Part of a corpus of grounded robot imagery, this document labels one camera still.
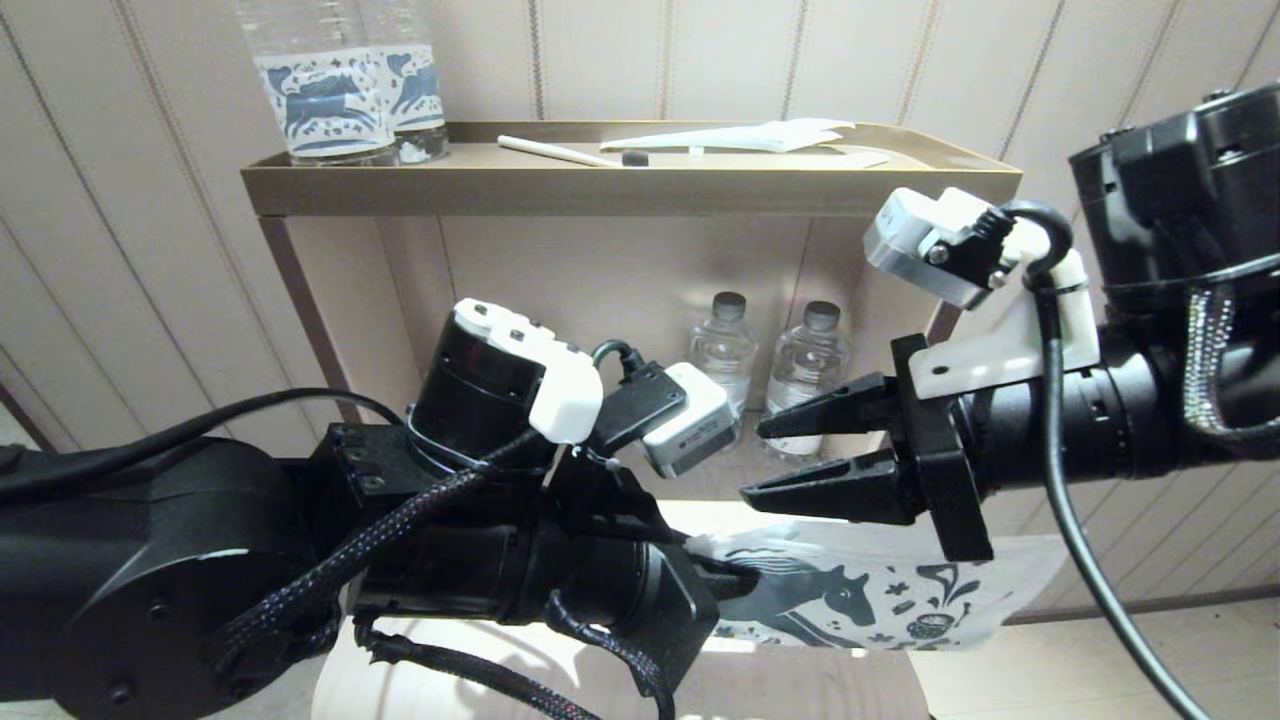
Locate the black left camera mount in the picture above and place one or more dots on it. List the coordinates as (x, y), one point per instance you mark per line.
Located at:
(620, 480)

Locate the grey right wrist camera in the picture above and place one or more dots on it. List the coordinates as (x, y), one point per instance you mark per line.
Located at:
(910, 240)

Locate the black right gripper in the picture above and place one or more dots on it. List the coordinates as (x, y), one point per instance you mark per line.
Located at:
(945, 480)

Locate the beige shelf unit bronze tray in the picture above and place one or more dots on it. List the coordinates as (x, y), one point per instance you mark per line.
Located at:
(650, 190)

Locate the small clear water bottle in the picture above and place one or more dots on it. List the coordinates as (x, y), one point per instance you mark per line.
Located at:
(725, 345)
(815, 350)

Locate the large blue-label water bottle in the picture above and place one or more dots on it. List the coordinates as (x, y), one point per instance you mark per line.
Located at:
(320, 100)
(415, 90)

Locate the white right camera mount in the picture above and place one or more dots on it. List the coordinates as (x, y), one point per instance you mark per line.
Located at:
(1000, 350)

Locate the white blue-patterned plastic bag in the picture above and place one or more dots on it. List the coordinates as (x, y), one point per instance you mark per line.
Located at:
(880, 600)

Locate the white packet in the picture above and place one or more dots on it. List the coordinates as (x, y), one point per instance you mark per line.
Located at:
(740, 136)

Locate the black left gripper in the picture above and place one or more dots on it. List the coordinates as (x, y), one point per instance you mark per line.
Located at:
(685, 620)

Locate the flat white sachet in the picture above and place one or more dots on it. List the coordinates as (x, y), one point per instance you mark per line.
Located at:
(860, 158)

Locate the white toothbrush dark bristles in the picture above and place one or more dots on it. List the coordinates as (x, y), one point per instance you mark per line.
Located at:
(555, 151)

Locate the white wall panel dark frame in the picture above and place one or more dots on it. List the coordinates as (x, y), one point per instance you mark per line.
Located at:
(8, 425)

